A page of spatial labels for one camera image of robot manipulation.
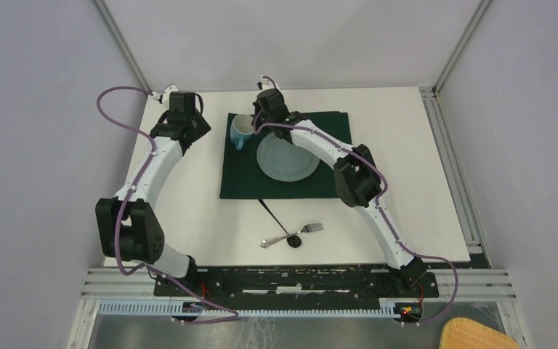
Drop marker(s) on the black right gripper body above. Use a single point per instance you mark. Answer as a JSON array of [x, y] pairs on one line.
[[260, 119]]

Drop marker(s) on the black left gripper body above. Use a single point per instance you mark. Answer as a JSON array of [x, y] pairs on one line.
[[200, 126]]

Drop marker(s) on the blue ceramic mug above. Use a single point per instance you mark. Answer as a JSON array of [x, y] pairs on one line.
[[241, 130]]

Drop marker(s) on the teal ceramic dinner plate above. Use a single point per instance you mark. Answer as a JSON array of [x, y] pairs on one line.
[[284, 162]]

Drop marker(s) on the dark green cloth placemat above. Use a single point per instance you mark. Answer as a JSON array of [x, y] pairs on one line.
[[242, 178]]

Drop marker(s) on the silver fork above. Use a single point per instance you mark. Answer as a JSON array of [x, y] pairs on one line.
[[309, 228]]

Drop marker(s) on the black spoon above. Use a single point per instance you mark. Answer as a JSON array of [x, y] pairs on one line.
[[292, 241]]

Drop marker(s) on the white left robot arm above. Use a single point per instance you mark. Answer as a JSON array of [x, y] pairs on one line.
[[129, 229]]

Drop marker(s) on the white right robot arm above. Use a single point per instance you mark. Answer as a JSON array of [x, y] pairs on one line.
[[359, 184]]

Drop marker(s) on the yellow woven basket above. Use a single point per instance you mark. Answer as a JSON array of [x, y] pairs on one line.
[[463, 332]]

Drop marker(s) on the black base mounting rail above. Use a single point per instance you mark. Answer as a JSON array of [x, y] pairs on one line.
[[307, 287]]

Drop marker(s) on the aluminium frame rails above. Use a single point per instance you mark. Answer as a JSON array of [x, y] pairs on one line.
[[139, 311]]

